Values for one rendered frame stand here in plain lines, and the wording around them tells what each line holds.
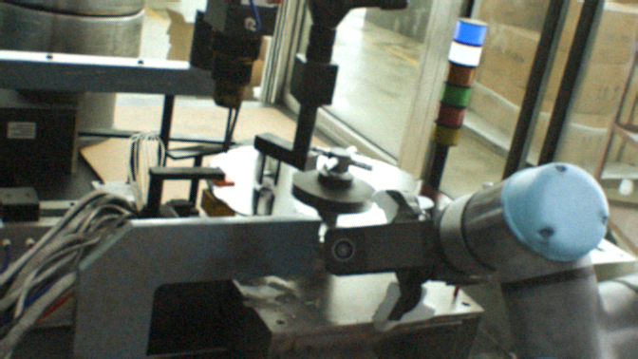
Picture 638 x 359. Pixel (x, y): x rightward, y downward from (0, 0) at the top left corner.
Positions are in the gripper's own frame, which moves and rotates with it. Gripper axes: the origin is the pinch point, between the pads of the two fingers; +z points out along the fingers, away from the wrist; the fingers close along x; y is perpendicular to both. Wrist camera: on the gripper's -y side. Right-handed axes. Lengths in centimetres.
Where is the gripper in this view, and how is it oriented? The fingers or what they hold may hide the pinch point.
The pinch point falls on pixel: (368, 260)
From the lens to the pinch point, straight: 98.6
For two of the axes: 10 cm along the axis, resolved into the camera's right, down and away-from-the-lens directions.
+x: 0.0, -9.8, 2.1
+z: -3.3, 2.0, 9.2
